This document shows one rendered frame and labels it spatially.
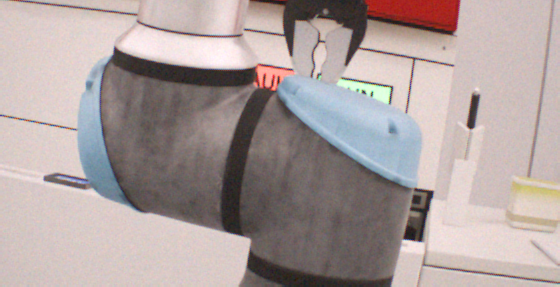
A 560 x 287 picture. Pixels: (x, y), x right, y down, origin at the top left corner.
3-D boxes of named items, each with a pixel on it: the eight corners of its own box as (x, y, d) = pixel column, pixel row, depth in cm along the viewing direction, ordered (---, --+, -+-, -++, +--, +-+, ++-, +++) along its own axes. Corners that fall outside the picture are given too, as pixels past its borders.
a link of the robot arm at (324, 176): (382, 290, 94) (422, 110, 92) (209, 250, 97) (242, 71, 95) (407, 262, 105) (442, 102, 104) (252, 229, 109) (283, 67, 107)
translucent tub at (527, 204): (503, 221, 177) (511, 174, 177) (549, 227, 177) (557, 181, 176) (508, 227, 170) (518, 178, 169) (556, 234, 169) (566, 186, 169)
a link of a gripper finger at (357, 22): (360, 68, 141) (372, -10, 141) (360, 68, 140) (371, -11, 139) (317, 61, 142) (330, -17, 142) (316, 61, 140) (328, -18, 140)
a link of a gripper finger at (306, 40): (316, 105, 147) (329, 23, 146) (311, 106, 141) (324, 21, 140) (288, 100, 147) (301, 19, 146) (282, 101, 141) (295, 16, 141)
